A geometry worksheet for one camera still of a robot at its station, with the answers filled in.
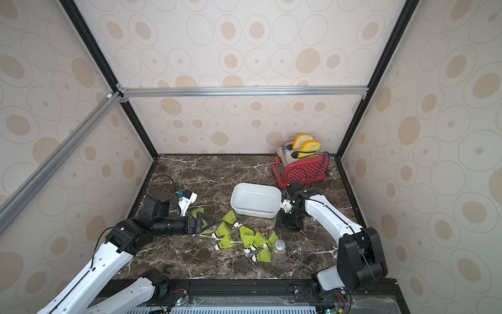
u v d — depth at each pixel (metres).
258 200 1.00
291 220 0.71
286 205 0.80
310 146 0.92
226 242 0.83
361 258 0.42
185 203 0.63
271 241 0.83
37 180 0.56
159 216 0.53
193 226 0.59
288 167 0.94
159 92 1.57
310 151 0.94
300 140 0.97
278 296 0.73
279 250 0.74
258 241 0.81
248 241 0.83
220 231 0.86
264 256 0.78
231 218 0.89
